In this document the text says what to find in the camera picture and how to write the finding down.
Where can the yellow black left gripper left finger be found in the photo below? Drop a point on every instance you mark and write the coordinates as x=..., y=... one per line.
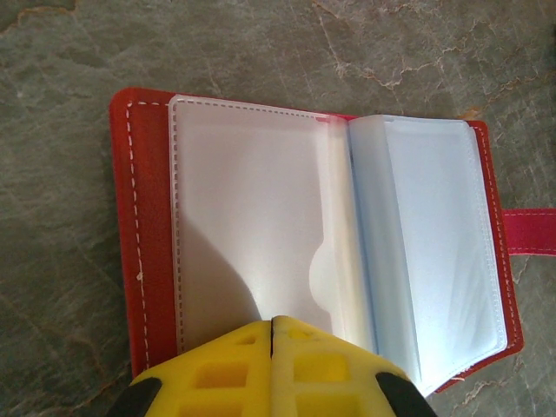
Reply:
x=226, y=378

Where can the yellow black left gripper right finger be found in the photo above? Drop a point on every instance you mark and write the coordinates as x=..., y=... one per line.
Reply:
x=321, y=378

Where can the red card holder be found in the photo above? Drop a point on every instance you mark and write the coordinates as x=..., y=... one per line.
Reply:
x=260, y=195

